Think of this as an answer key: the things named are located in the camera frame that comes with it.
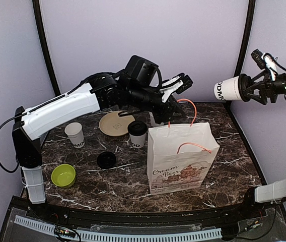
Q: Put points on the beige bear plate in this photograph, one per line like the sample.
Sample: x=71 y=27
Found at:
x=113 y=125

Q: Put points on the green plastic bowl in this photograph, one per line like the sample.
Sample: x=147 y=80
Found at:
x=63 y=176

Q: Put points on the black coffee cup lid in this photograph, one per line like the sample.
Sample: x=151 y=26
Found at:
x=137 y=128

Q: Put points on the black corner frame post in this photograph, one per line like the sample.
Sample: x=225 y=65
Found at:
x=246 y=36

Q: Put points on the white paper cups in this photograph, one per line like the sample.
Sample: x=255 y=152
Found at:
x=74 y=131

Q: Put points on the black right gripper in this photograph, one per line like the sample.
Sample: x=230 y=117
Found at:
x=273 y=95

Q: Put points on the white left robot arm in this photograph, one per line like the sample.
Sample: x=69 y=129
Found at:
x=95 y=93

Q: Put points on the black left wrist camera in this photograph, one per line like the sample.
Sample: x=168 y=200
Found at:
x=141 y=69

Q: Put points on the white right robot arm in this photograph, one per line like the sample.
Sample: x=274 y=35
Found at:
x=271 y=193

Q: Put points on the white paper coffee cup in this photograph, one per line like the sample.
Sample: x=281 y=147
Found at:
x=137 y=141

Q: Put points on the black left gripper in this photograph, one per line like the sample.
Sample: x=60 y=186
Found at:
x=165 y=115

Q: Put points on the white perforated cable rail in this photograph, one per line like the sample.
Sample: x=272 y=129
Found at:
x=114 y=233

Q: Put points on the black left frame post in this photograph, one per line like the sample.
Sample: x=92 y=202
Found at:
x=44 y=46

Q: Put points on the cream bear paper bag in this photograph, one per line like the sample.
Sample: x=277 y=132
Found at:
x=179 y=156

